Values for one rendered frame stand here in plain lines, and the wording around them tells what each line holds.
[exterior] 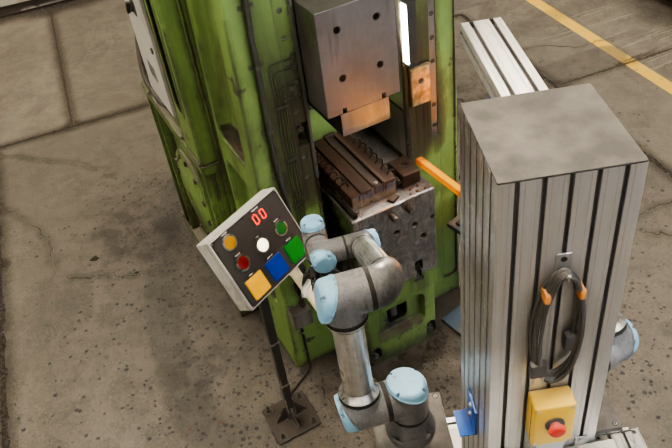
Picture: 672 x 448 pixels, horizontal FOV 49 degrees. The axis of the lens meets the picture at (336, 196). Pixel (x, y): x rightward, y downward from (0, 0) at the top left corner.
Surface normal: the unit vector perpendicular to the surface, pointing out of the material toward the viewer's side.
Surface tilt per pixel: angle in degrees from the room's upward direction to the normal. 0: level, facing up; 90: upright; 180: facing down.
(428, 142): 90
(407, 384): 8
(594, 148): 0
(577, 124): 0
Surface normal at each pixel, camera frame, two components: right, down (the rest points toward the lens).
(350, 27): 0.47, 0.51
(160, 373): -0.11, -0.77
